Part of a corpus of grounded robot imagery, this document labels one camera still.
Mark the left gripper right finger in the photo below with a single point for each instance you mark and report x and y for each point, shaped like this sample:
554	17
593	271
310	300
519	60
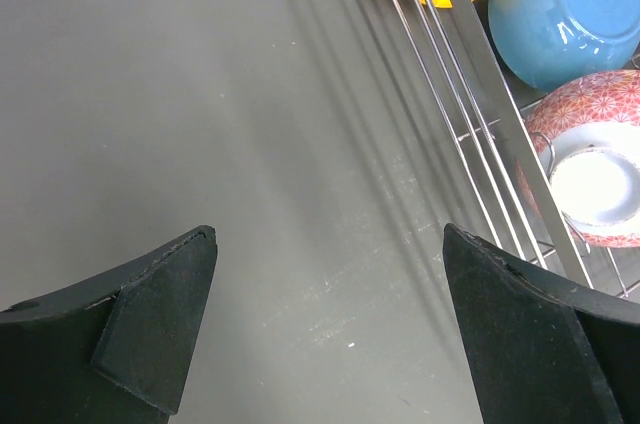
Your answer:
540	347

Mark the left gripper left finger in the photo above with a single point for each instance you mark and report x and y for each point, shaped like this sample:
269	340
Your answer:
114	348

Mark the metal wire dish rack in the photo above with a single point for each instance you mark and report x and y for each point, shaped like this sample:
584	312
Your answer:
483	121

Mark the blue bowl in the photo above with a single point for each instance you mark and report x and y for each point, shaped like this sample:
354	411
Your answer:
548	43

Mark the black white patterned bowl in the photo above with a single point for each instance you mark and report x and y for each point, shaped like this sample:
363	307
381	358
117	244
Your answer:
586	136

